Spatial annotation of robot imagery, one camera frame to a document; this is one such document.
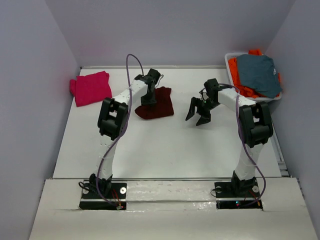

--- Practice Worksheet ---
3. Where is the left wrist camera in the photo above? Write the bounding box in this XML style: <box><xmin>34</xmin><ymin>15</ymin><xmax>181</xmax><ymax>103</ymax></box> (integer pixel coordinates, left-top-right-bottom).
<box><xmin>145</xmin><ymin>68</ymin><xmax>164</xmax><ymax>86</ymax></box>

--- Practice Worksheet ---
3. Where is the dark red t shirt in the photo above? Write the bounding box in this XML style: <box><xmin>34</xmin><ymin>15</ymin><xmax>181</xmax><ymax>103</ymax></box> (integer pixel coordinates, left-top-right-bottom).
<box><xmin>134</xmin><ymin>86</ymin><xmax>174</xmax><ymax>120</ymax></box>

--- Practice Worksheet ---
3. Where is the folded pink t shirt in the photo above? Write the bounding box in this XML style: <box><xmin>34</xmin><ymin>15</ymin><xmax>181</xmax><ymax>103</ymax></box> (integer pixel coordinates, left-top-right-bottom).
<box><xmin>69</xmin><ymin>71</ymin><xmax>112</xmax><ymax>107</ymax></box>

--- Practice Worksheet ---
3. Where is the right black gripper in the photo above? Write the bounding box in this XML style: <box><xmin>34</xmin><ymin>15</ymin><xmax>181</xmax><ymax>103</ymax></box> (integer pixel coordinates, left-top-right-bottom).
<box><xmin>185</xmin><ymin>96</ymin><xmax>221</xmax><ymax>126</ymax></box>

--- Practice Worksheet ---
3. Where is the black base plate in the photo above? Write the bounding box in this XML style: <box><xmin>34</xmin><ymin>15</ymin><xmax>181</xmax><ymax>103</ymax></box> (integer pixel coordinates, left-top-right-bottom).
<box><xmin>210</xmin><ymin>181</ymin><xmax>263</xmax><ymax>210</ymax></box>
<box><xmin>78</xmin><ymin>181</ymin><xmax>128</xmax><ymax>211</ymax></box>

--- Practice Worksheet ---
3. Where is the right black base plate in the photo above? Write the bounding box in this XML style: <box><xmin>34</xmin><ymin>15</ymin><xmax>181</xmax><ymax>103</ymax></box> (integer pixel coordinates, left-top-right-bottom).
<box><xmin>210</xmin><ymin>181</ymin><xmax>263</xmax><ymax>210</ymax></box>

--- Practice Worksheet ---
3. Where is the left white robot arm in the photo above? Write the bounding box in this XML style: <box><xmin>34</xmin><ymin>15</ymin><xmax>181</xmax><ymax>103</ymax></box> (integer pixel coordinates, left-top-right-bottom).
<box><xmin>88</xmin><ymin>69</ymin><xmax>162</xmax><ymax>199</ymax></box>

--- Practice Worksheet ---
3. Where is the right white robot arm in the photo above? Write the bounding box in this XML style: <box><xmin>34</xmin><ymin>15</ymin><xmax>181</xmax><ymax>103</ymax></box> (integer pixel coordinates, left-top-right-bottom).
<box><xmin>185</xmin><ymin>83</ymin><xmax>274</xmax><ymax>199</ymax></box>

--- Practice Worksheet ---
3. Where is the orange t shirt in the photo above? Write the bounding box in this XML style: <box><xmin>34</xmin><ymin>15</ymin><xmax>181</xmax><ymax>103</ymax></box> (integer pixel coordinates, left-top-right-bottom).
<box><xmin>228</xmin><ymin>49</ymin><xmax>282</xmax><ymax>99</ymax></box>

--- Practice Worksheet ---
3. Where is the aluminium rail right side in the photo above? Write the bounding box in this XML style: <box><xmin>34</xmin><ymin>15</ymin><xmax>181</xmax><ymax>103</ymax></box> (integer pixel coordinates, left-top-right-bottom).
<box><xmin>271</xmin><ymin>131</ymin><xmax>292</xmax><ymax>178</ymax></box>

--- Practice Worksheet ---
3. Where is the white laundry basket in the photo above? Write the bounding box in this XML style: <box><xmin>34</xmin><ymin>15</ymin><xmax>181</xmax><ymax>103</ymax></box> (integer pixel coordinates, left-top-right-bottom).
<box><xmin>224</xmin><ymin>51</ymin><xmax>283</xmax><ymax>103</ymax></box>

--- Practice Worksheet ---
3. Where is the teal blue t shirt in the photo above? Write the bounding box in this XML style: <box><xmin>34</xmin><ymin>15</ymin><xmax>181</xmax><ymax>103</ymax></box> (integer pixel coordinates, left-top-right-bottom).
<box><xmin>236</xmin><ymin>54</ymin><xmax>283</xmax><ymax>99</ymax></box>

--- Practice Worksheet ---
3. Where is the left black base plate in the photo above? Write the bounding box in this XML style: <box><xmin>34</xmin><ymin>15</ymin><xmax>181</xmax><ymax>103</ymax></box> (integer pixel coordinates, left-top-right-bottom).
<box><xmin>78</xmin><ymin>181</ymin><xmax>128</xmax><ymax>211</ymax></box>

